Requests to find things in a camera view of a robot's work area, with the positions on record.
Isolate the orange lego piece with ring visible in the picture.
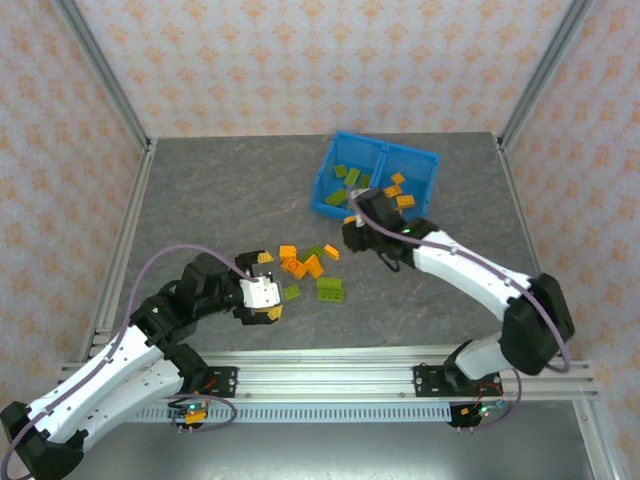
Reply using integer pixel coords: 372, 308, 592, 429
279, 257, 309, 281

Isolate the blue plastic bin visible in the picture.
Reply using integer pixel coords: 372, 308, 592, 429
368, 142, 441, 224
309, 130, 391, 225

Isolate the wide aluminium mounting rail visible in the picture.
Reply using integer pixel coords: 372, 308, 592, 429
59, 348, 601, 401

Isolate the slotted grey cable duct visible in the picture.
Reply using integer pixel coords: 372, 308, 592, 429
124, 403, 454, 424

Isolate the aluminium frame post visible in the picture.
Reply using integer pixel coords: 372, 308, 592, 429
498, 0, 599, 151
52, 0, 154, 154

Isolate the small circuit board with LED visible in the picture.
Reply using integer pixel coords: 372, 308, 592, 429
168, 398, 210, 430
458, 399, 506, 429

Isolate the aluminium lower frame rail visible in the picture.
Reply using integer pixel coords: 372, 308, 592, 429
569, 397, 624, 480

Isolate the aluminium table side rail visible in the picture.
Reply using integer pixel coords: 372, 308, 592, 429
495, 133, 591, 371
79, 138, 157, 361

